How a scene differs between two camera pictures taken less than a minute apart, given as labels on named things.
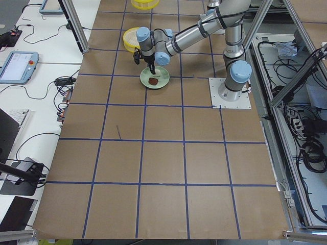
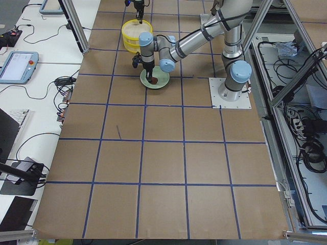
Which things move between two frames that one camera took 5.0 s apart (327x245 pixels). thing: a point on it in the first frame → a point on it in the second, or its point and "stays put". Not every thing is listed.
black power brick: (65, 81) stays put
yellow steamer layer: (144, 4) → (132, 29)
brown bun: (153, 81) stays put
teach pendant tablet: (19, 67) stays put
